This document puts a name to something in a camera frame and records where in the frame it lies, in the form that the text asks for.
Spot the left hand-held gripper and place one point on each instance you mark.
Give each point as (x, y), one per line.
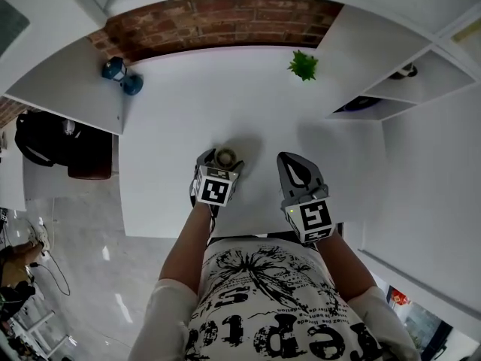
(214, 190)

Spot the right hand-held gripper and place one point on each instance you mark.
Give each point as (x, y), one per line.
(310, 220)

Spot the person's left forearm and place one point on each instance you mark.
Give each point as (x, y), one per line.
(186, 250)

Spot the person's right forearm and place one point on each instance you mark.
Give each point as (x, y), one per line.
(347, 269)

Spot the white desk with shelf hutch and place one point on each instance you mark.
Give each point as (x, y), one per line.
(188, 107)

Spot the dark blue round device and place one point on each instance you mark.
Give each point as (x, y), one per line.
(360, 104)

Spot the small green potted plant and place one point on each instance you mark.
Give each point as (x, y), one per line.
(303, 65)

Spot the white printed t-shirt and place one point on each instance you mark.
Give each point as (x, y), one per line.
(270, 314)

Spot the small ceramic pot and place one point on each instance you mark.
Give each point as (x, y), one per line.
(404, 71)

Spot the red packet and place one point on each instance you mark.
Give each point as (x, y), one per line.
(400, 298)

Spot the white low table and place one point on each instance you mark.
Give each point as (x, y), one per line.
(67, 188)

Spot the black backpack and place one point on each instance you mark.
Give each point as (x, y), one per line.
(45, 137)

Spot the ribbed glass cabinet door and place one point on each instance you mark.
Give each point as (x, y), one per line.
(11, 23)

